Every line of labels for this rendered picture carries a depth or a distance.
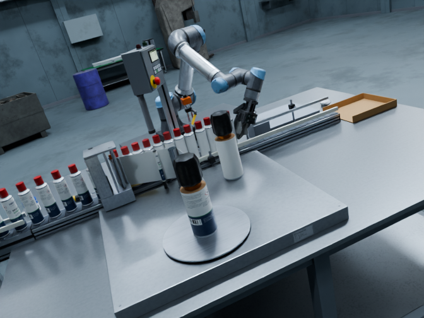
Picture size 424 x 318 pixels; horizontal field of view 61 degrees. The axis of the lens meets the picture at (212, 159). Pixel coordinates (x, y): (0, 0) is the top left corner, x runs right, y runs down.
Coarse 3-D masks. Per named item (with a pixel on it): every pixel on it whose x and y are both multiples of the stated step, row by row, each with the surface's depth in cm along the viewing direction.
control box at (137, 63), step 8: (144, 48) 161; (152, 48) 166; (128, 56) 157; (136, 56) 157; (144, 56) 158; (128, 64) 159; (136, 64) 158; (144, 64) 158; (152, 64) 164; (128, 72) 161; (136, 72) 160; (144, 72) 159; (152, 72) 164; (160, 72) 172; (136, 80) 162; (144, 80) 161; (152, 80) 162; (160, 80) 171; (136, 88) 163; (144, 88) 162; (152, 88) 162
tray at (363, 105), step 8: (360, 96) 221; (368, 96) 217; (376, 96) 211; (336, 104) 217; (344, 104) 219; (352, 104) 218; (360, 104) 214; (368, 104) 211; (376, 104) 208; (384, 104) 196; (392, 104) 198; (344, 112) 208; (352, 112) 206; (360, 112) 203; (368, 112) 194; (376, 112) 196; (344, 120) 198; (352, 120) 196; (360, 120) 194
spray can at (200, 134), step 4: (196, 124) 174; (200, 124) 174; (196, 128) 175; (200, 128) 174; (196, 132) 175; (200, 132) 174; (204, 132) 176; (196, 136) 177; (200, 136) 175; (204, 136) 176; (200, 140) 176; (204, 140) 176; (200, 144) 177; (204, 144) 177; (208, 144) 179; (200, 148) 179; (204, 148) 178; (208, 148) 179; (204, 152) 179; (204, 160) 181
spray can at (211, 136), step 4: (204, 120) 176; (208, 120) 176; (204, 124) 178; (208, 124) 177; (204, 128) 177; (208, 128) 176; (208, 132) 178; (212, 132) 178; (208, 136) 178; (212, 136) 178; (208, 140) 180; (212, 140) 179; (212, 144) 180; (212, 148) 181; (216, 148) 181; (212, 152) 182
